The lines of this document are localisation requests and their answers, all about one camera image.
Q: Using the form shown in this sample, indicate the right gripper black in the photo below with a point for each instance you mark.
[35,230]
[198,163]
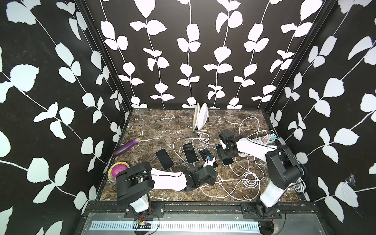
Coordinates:
[222,155]

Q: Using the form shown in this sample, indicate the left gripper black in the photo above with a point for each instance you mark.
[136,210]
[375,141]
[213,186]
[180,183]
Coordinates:
[213,179]

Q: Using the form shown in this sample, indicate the black phone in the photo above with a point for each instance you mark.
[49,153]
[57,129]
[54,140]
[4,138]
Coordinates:
[164,159]
[190,153]
[208,158]
[225,162]

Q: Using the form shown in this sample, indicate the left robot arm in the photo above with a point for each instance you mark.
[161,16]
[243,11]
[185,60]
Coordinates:
[134,183]

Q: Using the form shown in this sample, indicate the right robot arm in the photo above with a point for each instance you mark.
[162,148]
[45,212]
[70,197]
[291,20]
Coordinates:
[284,169]

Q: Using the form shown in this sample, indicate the white plate in rack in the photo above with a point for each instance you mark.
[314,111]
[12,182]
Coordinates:
[202,116]

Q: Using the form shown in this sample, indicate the clear plate rack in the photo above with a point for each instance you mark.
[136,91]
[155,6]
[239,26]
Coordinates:
[194,126]

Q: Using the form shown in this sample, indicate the white power strip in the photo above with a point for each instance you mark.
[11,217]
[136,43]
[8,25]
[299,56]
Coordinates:
[268,139]

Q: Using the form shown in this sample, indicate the purple eggplant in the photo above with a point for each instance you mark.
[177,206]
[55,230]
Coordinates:
[126,147]

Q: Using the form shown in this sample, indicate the purple onion in bowl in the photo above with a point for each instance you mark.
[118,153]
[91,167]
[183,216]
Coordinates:
[116,169]

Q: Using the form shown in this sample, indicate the yellow rimmed bowl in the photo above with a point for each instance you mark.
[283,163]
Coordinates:
[109,175]

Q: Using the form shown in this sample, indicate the white perforated strip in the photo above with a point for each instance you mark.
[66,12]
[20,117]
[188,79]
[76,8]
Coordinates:
[178,226]

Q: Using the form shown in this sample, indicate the black front rail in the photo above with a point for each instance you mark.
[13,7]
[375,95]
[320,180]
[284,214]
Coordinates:
[247,210]

